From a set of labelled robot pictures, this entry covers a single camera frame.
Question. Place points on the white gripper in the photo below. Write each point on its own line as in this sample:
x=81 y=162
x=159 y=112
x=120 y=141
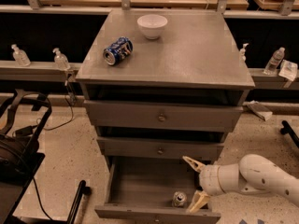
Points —
x=209 y=178

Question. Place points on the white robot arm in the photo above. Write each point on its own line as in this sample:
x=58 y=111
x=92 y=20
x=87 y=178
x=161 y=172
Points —
x=253 y=174

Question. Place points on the grey open bottom drawer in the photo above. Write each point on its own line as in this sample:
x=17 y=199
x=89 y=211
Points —
x=143 y=189

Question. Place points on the grey middle drawer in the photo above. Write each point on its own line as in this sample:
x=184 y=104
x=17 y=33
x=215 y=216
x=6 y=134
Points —
x=160 y=149

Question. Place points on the grey wooden drawer cabinet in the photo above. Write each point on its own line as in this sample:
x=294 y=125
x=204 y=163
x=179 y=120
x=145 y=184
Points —
x=194 y=62

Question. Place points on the grey top drawer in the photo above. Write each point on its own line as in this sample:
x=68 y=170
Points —
x=204 y=118

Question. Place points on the black tube leg bottom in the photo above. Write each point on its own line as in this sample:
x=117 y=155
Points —
x=83 y=190

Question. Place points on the blue pepsi can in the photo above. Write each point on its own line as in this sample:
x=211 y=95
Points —
x=118 y=51

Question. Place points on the grey block on floor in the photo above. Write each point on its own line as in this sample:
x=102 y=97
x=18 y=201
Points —
x=260 y=110

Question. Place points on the black caster leg right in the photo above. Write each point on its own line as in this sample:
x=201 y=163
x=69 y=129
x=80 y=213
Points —
x=287 y=129

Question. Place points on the small pump bottle right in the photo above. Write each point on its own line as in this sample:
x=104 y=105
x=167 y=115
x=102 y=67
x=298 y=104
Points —
x=242 y=52

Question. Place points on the clear plastic water bottle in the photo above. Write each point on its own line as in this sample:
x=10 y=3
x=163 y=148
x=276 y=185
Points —
x=274 y=61

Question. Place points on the white plastic packet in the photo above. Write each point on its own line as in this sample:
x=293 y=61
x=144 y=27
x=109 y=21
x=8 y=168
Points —
x=288 y=70

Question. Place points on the white ceramic bowl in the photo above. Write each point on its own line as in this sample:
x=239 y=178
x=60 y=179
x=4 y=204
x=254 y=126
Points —
x=151 y=26

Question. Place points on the clear pump bottle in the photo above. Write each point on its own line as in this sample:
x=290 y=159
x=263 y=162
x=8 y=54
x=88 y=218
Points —
x=20 y=56
x=61 y=60

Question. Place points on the clear pump bottle far left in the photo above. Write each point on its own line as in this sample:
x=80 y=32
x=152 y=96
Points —
x=20 y=56

